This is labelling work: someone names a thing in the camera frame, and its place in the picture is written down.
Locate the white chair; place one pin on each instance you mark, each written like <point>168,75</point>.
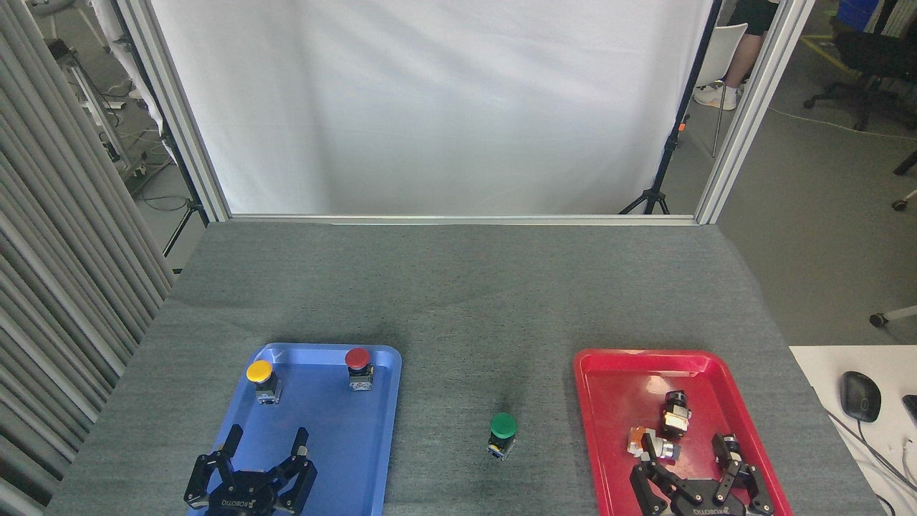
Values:
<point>722,54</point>

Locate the red push button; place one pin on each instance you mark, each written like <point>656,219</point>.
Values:
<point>357,358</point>

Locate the yellow push button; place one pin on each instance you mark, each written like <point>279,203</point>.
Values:
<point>261,373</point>

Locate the chair caster wheel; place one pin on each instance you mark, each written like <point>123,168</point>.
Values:
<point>900,205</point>

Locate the grey pleated curtain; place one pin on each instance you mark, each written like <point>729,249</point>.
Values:
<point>64,287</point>

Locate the orange and white switch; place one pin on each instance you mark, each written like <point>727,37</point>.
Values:
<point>666,450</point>

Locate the silver frame crossbar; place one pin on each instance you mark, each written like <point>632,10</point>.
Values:
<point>466,219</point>

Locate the black switch with orange base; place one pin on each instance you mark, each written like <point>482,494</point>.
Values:
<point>729,438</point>

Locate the blue plastic tray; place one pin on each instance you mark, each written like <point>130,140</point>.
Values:
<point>344,430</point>

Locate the black knob switch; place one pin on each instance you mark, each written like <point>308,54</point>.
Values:
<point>676,416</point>

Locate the person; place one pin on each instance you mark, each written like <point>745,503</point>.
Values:
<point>745,50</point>

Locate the silver frame post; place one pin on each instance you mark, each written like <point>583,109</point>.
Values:
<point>752,107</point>
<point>172,107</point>

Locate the grey chair leg with caster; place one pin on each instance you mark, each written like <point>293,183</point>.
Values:
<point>895,315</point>

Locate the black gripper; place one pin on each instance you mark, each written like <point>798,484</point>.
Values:
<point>706,502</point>
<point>247,494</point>

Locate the black tripod light stand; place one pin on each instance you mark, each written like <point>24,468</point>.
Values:
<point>670,150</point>
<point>188,215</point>

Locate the metal equipment rack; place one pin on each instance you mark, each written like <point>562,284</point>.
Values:
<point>86,93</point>

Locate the black keyboard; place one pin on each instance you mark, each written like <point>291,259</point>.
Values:
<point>911,407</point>

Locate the white backdrop cloth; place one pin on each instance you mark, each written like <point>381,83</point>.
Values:
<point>430,107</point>

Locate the black computer mouse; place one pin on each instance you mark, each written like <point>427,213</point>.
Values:
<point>860,395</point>

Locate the green push button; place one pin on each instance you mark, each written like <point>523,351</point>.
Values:
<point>503,426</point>

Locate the blue bin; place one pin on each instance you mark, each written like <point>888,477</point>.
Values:
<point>856,13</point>

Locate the black office chair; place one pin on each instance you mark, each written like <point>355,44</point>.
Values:
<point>870,57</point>

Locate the grey table cloth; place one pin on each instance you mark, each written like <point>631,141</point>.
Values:
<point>466,301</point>

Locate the red plastic tray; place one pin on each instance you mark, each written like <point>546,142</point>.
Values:
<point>616,401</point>

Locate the white desk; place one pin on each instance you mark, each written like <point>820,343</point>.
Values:
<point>831,373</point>

